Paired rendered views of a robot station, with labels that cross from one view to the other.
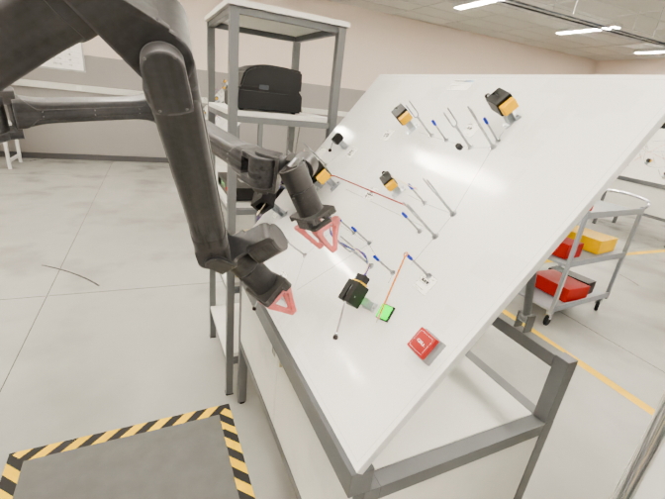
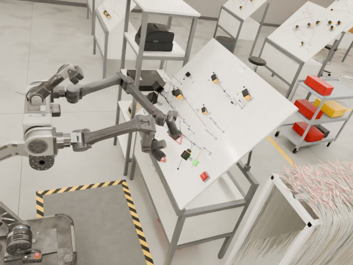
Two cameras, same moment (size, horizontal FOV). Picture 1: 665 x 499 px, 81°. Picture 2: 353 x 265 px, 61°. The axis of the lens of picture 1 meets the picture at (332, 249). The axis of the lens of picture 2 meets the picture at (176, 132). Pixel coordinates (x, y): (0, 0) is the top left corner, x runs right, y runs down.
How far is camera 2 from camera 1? 125 cm
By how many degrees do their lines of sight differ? 14
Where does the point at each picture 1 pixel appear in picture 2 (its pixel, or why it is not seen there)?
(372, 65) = not seen: outside the picture
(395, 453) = (193, 206)
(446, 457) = (209, 209)
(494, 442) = (226, 206)
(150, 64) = (149, 135)
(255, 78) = (152, 37)
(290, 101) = (167, 46)
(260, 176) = (159, 122)
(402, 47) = not seen: outside the picture
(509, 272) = (232, 159)
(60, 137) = not seen: outside the picture
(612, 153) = (269, 127)
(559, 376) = (252, 187)
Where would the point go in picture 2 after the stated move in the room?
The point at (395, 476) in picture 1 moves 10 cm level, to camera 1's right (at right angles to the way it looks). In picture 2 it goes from (191, 212) to (205, 215)
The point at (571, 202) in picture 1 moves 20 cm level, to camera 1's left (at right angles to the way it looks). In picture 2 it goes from (254, 140) to (224, 134)
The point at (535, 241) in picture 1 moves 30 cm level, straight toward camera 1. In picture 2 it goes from (241, 150) to (222, 173)
